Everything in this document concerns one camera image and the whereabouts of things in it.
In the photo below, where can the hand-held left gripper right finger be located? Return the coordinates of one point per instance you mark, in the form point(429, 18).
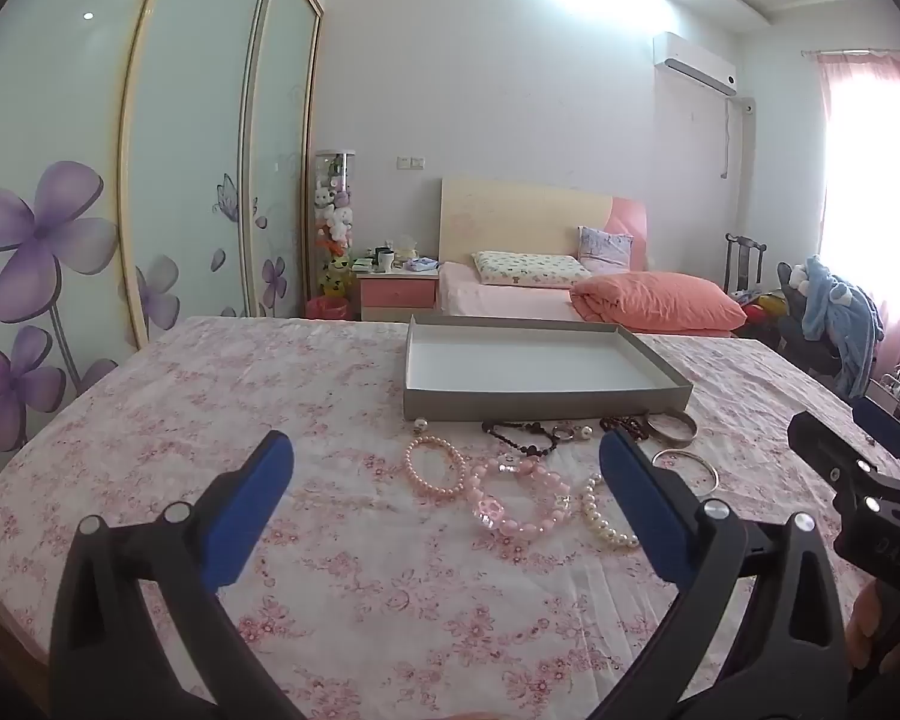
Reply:
point(637, 502)

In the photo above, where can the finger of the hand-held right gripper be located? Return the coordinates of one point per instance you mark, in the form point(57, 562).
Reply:
point(825, 442)
point(889, 427)

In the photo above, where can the blue plush robe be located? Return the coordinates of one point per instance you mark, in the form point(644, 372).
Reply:
point(844, 315)

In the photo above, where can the white mug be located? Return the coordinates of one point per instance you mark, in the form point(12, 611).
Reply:
point(385, 261)

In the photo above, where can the pink floral tablecloth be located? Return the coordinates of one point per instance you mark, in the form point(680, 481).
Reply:
point(330, 390)

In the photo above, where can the wardrobe with purple flower doors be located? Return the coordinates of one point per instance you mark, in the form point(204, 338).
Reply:
point(195, 165)

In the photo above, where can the folded orange duvet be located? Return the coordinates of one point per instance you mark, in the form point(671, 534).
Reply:
point(652, 300)

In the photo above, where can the blue cloth on nightstand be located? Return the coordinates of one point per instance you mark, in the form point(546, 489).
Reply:
point(422, 265)

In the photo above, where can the white air conditioner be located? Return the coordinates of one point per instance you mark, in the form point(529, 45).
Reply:
point(694, 60)

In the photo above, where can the wide silver bangle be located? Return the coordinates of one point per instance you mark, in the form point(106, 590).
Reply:
point(675, 431)

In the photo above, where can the bed with pink sheet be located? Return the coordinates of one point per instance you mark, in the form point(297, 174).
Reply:
point(510, 300)

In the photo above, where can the cream patterned pillow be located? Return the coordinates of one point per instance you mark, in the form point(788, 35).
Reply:
point(529, 268)

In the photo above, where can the white wall socket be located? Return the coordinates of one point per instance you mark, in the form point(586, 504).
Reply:
point(411, 162)

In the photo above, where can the clear tube of plush toys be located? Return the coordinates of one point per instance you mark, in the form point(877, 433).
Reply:
point(336, 225)

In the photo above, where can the lilac square pillow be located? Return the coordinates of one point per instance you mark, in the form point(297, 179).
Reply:
point(606, 247)

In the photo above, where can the thin silver bangle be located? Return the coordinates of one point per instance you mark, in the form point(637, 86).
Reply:
point(709, 476)

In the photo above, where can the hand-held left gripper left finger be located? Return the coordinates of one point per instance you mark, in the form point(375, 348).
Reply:
point(266, 487)

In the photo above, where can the dark wooden chair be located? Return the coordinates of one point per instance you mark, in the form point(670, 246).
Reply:
point(742, 262)

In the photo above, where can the pink and cream nightstand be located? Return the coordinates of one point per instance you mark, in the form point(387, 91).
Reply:
point(397, 296)

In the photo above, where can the grey shallow tray box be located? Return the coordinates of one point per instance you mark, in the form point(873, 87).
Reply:
point(525, 360)

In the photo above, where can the red trash bin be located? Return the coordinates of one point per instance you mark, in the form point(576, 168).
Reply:
point(328, 309)

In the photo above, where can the person's right hand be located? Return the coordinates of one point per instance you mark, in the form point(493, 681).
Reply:
point(862, 626)

